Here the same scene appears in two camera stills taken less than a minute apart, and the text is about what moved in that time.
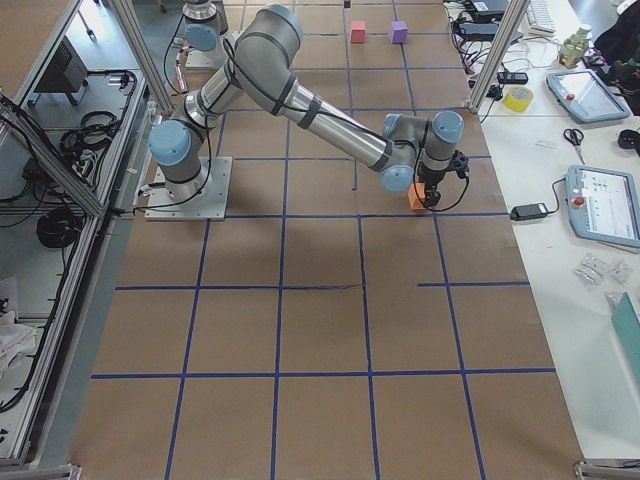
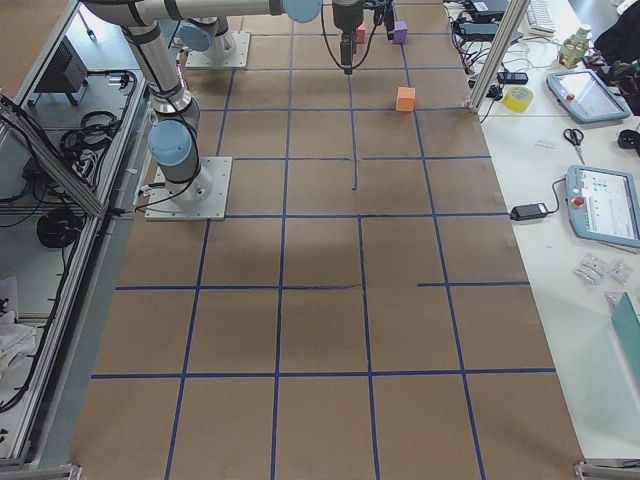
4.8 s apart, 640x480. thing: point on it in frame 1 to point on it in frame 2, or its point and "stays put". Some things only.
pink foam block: x=358 y=31 stays put
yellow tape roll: x=518 y=98 stays put
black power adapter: x=525 y=212 stays put
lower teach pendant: x=604 y=206 stays put
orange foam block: x=413 y=198 to x=406 y=99
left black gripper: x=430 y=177 to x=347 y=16
